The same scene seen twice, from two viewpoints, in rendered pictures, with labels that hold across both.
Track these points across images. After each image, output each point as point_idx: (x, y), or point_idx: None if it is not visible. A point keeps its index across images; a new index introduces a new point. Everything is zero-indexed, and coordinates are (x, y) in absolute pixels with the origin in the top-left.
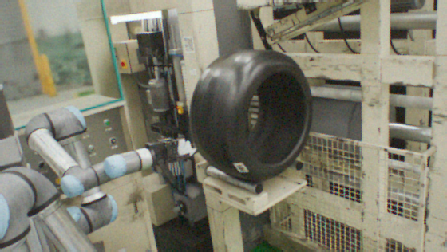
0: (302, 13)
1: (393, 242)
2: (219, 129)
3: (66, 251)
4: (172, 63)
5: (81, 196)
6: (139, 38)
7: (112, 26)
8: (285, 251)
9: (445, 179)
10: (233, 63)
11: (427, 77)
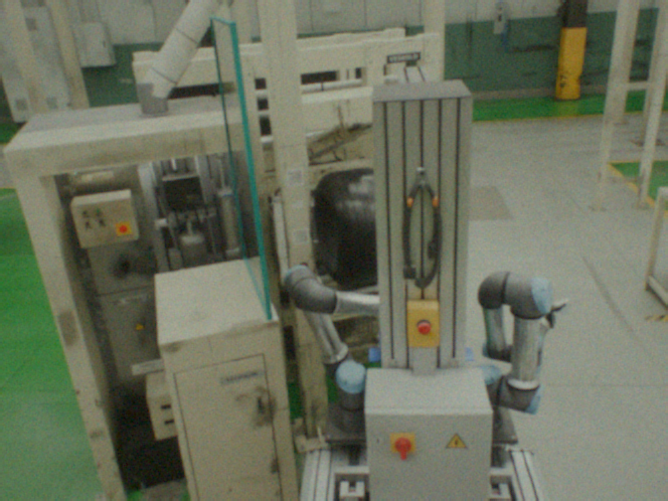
0: (345, 131)
1: None
2: None
3: (504, 323)
4: (177, 211)
5: (334, 354)
6: (170, 186)
7: (50, 180)
8: (293, 381)
9: None
10: (370, 183)
11: None
